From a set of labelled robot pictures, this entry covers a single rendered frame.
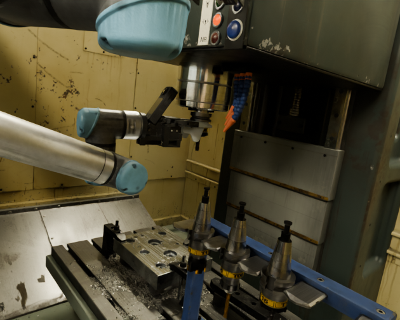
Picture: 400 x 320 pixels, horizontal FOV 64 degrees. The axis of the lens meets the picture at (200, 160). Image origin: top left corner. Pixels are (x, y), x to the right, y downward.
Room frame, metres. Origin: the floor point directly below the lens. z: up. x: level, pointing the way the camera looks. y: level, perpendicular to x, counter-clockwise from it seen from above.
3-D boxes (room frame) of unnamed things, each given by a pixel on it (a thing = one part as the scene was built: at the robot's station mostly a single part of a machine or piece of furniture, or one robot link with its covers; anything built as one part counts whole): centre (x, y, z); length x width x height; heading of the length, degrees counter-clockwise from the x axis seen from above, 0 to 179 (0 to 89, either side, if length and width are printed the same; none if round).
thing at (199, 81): (0.95, 0.01, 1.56); 0.16 x 0.16 x 0.12
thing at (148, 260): (1.06, 0.10, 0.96); 0.29 x 0.23 x 0.05; 43
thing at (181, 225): (0.75, 0.01, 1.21); 0.07 x 0.05 x 0.01; 133
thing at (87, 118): (0.80, 0.26, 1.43); 0.11 x 0.08 x 0.09; 121
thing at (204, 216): (0.71, -0.02, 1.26); 0.04 x 0.04 x 0.07
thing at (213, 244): (0.67, -0.06, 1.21); 0.07 x 0.05 x 0.01; 133
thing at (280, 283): (0.55, -0.17, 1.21); 0.06 x 0.06 x 0.03
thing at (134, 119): (0.84, 0.19, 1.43); 0.08 x 0.05 x 0.08; 31
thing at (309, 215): (1.25, -0.31, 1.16); 0.48 x 0.05 x 0.51; 43
